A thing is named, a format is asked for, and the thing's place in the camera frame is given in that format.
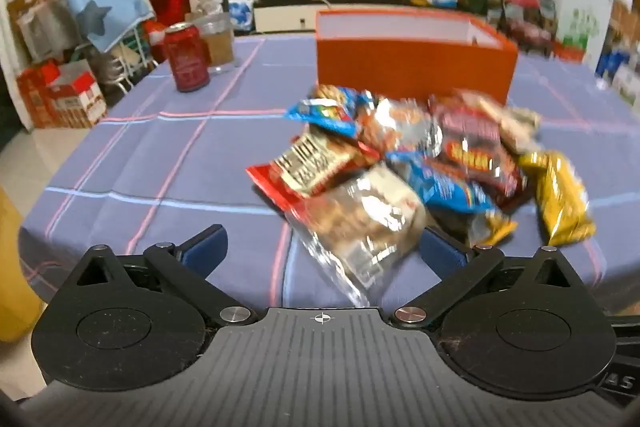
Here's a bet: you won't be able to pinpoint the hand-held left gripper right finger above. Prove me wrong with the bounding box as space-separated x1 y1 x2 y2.
387 227 582 330

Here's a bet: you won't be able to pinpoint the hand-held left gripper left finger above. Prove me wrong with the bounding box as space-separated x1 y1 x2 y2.
62 224 258 328

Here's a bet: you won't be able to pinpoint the small gold snack packet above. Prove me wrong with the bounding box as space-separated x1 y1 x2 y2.
467 209 518 245

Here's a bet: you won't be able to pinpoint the clear brown biscuit packet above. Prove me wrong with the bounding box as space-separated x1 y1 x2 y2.
285 164 436 308

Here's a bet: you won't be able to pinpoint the yellow snack packet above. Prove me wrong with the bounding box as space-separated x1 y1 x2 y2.
517 151 597 248

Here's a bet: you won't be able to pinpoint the silver brown snack packet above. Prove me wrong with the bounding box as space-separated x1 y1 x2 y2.
357 97 443 158

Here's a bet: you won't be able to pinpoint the blue snack packet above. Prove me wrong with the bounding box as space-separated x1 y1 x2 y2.
285 86 373 140
387 152 493 212

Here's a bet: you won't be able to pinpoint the orange cardboard box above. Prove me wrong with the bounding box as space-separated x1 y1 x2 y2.
315 9 519 105

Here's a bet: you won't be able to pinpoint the dark red yellow-print packet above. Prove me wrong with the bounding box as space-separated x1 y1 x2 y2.
440 137 528 210

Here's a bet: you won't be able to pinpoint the blue plaid tablecloth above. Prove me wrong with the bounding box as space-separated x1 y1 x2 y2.
17 34 640 323

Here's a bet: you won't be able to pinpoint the red white snack packet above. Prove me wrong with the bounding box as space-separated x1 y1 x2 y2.
245 132 381 212

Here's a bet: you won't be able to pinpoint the maroon snack packet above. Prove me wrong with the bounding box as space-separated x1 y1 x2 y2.
430 94 506 148

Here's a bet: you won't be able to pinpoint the beige snack packet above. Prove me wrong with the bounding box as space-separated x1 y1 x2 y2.
465 89 543 152

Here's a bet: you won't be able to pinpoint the red soda can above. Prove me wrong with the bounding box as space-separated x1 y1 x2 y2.
164 22 211 92

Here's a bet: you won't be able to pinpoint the yellow plastic object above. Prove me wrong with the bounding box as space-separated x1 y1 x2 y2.
0 187 46 343

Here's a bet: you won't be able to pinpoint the clear plastic jar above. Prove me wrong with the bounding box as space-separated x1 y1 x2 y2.
197 14 240 74

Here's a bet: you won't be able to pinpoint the red white cartons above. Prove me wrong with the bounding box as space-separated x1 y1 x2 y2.
17 59 108 130

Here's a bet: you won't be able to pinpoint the blue white plastic bag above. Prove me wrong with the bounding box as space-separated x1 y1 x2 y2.
227 0 257 30

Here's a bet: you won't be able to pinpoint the grey brown cardboard box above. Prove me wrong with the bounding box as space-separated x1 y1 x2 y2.
7 0 83 62

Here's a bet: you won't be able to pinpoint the white wire rack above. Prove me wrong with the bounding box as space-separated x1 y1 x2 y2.
107 27 156 92

